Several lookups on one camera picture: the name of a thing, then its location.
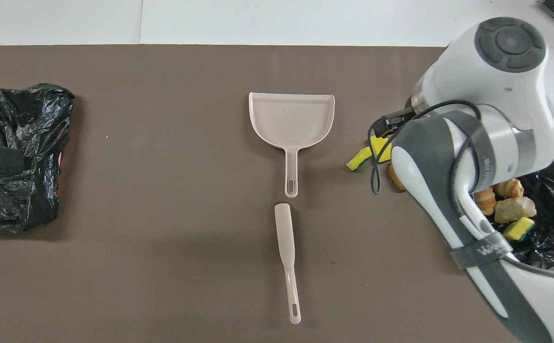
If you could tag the brown table mat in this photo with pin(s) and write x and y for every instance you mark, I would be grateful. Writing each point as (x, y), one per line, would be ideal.
(162, 262)

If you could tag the pale toy bread chunk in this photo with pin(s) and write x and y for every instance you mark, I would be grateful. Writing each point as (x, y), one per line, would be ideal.
(515, 210)

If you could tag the striped toy croissant piece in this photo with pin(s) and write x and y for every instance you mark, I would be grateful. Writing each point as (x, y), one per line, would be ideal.
(485, 202)

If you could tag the pink plastic dustpan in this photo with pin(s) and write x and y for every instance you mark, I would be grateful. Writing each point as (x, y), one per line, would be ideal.
(291, 119)

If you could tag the pink hand brush black bristles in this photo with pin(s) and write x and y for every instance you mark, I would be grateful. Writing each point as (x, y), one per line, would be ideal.
(285, 233)

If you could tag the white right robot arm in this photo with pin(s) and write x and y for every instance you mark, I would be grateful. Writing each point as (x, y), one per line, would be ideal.
(496, 95)

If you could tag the yellow sponge piece notched edge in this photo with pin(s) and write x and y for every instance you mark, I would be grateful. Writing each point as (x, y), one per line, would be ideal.
(380, 147)

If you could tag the toy croissant piece pale end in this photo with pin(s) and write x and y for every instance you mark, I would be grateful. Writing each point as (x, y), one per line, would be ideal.
(509, 188)

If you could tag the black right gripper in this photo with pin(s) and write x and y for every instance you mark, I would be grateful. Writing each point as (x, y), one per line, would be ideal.
(393, 121)

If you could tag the crumpled black trash bag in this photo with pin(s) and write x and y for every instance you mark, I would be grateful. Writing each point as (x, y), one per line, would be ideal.
(19, 200)

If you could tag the brown toy potato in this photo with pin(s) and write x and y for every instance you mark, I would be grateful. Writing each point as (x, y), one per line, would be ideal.
(395, 177)

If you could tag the yellow sponge block green base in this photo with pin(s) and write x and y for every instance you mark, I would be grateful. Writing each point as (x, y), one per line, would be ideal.
(519, 228)

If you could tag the yellow green sponge wedge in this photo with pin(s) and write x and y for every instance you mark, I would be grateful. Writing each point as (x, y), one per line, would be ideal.
(359, 159)

